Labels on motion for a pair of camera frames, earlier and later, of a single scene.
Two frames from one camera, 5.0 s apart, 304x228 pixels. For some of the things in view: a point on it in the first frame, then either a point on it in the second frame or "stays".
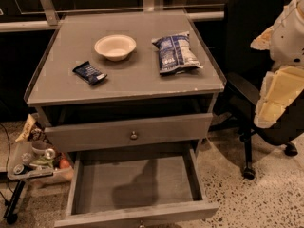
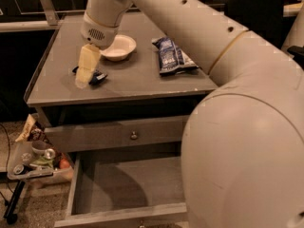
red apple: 64,163 stays
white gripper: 289,43 → 99,33
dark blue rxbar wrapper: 88,73 stays
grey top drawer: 167,130 stays
